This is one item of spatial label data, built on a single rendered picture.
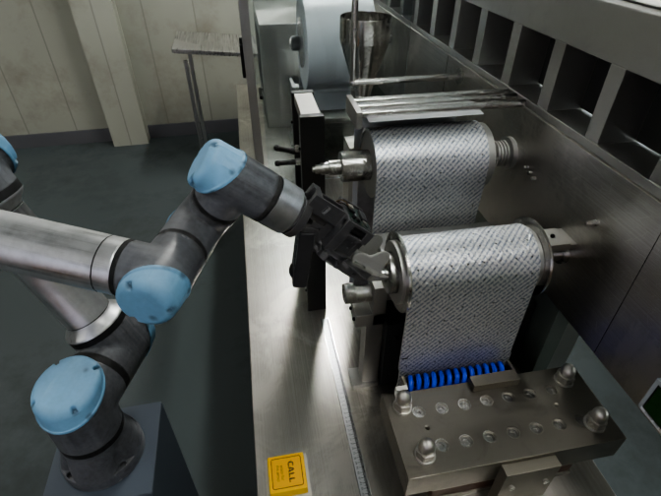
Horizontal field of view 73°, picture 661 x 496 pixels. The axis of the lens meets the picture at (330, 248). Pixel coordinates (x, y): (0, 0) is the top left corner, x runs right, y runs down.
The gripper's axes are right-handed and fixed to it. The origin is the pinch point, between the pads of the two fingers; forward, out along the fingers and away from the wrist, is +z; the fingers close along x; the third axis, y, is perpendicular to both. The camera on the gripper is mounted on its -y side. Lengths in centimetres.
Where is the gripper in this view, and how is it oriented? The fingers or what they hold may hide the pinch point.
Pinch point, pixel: (377, 274)
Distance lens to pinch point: 78.3
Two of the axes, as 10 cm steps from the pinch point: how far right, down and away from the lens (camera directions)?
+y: 6.3, -6.8, -3.8
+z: 7.6, 4.2, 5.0
